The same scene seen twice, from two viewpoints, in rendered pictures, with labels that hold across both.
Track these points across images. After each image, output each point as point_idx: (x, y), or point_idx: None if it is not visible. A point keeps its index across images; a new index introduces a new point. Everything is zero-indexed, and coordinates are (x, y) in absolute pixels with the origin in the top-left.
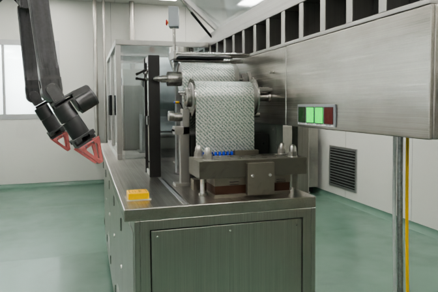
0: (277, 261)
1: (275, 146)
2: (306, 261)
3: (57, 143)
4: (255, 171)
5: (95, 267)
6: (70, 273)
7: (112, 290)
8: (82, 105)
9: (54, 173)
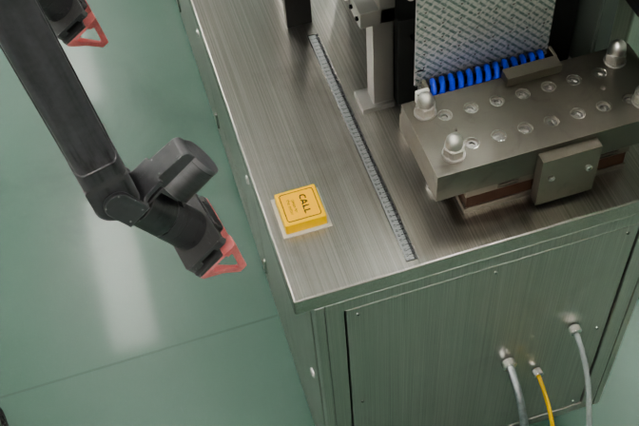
0: (579, 282)
1: (598, 15)
2: (633, 269)
3: (77, 46)
4: (557, 170)
5: None
6: None
7: (188, 41)
8: (186, 199)
9: None
